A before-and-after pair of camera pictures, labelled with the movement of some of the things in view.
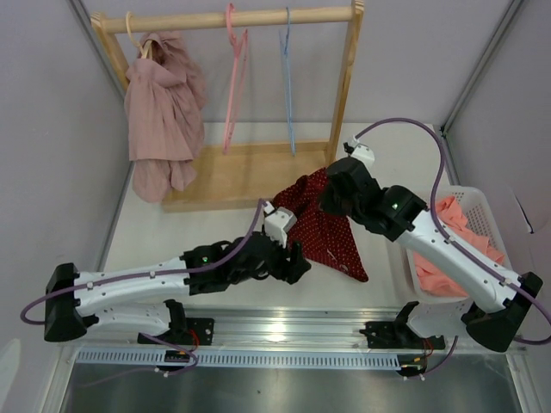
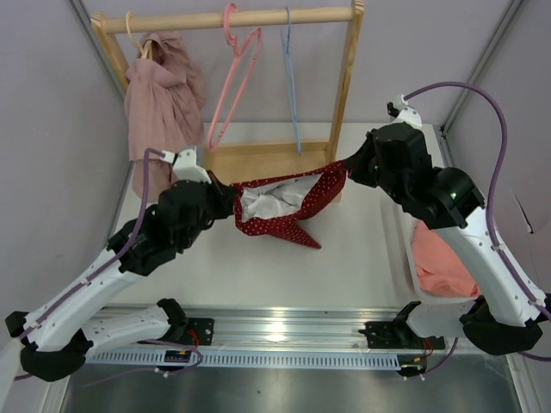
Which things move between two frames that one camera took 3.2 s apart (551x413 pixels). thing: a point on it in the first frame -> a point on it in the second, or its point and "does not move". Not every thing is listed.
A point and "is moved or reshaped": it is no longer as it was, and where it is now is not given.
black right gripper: (325, 203) -> (357, 163)
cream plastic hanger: (146, 47) does not move
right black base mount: (399, 334) does not move
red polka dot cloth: (325, 237) is moved or reshaped
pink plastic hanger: (237, 46) is moved or reshaped
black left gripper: (294, 269) -> (224, 195)
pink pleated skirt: (164, 94) does not move
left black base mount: (182, 329) does not move
